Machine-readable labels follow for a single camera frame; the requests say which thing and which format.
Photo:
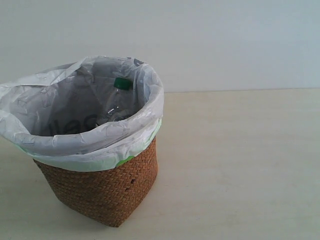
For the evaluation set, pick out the clear bottle with green label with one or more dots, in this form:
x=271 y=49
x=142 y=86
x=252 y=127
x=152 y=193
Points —
x=119 y=104

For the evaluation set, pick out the brown woven wicker basket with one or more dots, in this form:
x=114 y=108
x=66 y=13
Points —
x=109 y=196

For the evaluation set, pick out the white and green bin liner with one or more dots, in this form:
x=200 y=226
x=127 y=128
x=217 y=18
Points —
x=51 y=115

